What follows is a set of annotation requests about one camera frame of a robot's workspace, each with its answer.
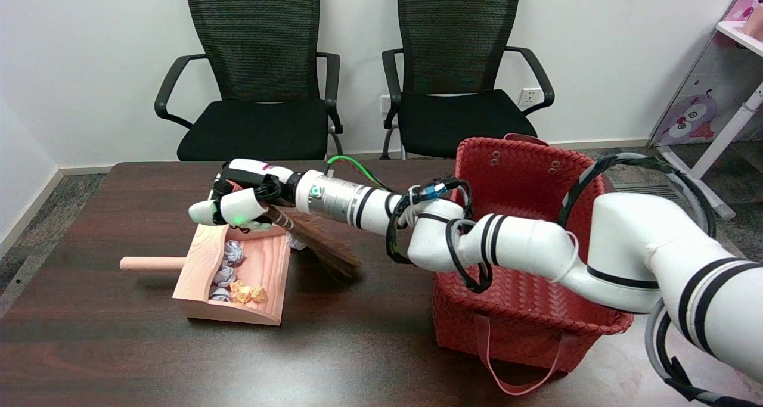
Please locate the grey floor vent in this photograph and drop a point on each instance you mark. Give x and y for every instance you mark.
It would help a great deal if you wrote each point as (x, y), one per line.
(644, 188)

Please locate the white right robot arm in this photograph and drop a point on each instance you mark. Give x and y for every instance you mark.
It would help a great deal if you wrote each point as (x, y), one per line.
(536, 246)

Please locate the white metal stand leg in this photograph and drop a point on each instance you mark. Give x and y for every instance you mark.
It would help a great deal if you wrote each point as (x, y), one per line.
(715, 151)

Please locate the pink cup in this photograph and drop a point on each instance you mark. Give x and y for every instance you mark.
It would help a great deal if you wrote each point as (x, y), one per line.
(756, 22)

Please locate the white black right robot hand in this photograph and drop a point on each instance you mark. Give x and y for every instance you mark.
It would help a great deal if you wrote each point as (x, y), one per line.
(244, 207)

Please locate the white paper ball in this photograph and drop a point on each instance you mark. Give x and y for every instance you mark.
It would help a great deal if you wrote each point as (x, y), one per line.
(295, 240)
(233, 252)
(219, 294)
(225, 274)

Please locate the brown straw hand broom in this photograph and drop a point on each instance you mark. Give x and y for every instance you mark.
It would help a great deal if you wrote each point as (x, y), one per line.
(328, 246)

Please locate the white wall socket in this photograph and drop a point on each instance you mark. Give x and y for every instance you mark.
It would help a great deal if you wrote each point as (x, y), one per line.
(385, 103)
(529, 96)

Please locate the wooden dustpan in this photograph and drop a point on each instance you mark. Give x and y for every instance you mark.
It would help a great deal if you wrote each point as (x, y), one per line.
(262, 276)

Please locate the black mesh office chair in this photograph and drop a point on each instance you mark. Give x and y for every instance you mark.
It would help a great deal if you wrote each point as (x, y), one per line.
(256, 127)
(453, 121)

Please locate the red woven basket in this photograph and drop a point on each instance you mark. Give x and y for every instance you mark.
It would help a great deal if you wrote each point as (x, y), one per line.
(524, 323)

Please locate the pink owl print shelf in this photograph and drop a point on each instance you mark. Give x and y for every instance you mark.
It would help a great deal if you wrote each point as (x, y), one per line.
(691, 115)

